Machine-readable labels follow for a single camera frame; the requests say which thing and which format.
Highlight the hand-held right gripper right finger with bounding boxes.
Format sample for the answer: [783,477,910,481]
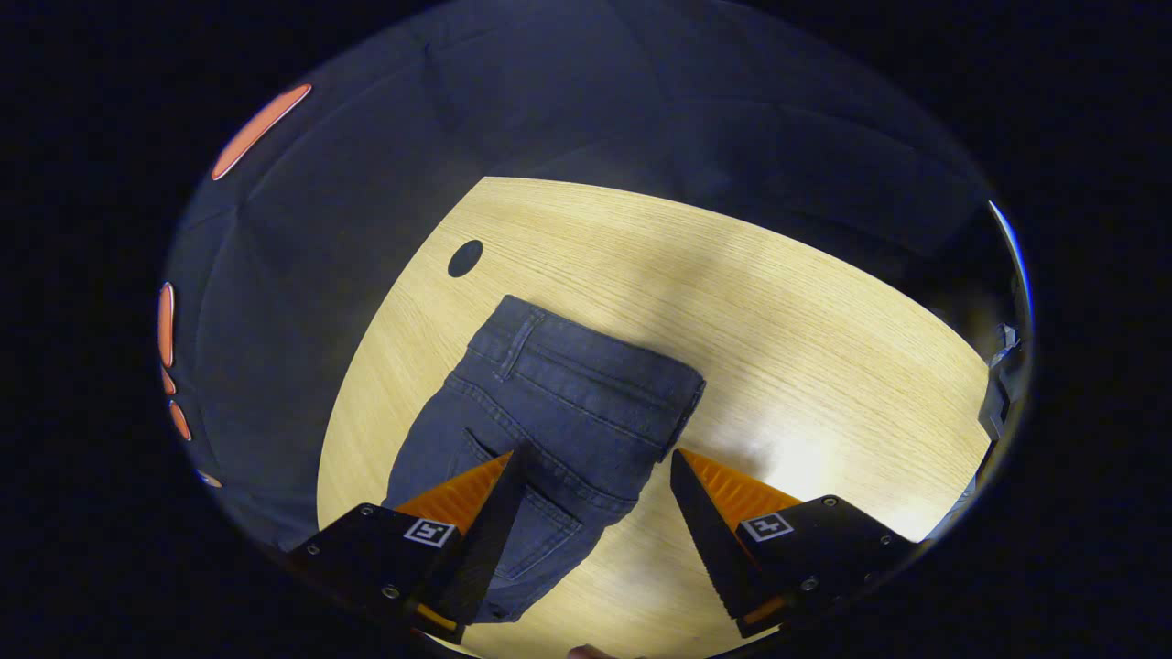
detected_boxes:
[669,447,921,640]

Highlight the grey object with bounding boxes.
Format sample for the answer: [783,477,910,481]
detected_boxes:
[978,322,1032,442]

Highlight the dark blue jeans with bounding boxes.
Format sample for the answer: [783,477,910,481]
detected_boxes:
[385,295,707,625]

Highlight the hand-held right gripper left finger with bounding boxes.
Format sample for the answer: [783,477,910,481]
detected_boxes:
[286,444,530,644]

